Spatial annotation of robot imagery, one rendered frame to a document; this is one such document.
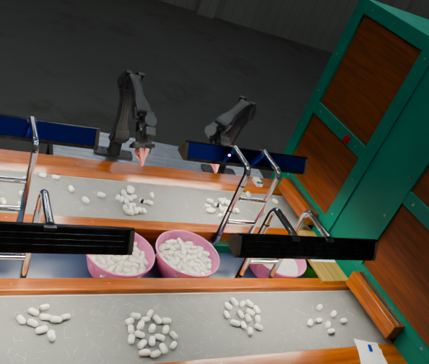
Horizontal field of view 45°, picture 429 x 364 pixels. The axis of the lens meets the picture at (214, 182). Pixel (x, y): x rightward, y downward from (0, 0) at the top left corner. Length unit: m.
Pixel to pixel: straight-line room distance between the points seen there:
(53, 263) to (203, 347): 0.62
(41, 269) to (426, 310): 1.42
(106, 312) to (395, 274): 1.15
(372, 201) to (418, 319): 0.52
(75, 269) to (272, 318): 0.76
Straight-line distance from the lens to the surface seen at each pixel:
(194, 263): 2.09
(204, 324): 1.88
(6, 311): 1.73
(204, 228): 2.25
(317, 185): 2.62
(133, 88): 2.48
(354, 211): 2.41
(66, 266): 1.99
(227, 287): 2.02
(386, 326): 2.20
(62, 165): 2.34
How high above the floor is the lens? 2.03
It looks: 29 degrees down
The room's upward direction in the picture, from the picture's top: 24 degrees clockwise
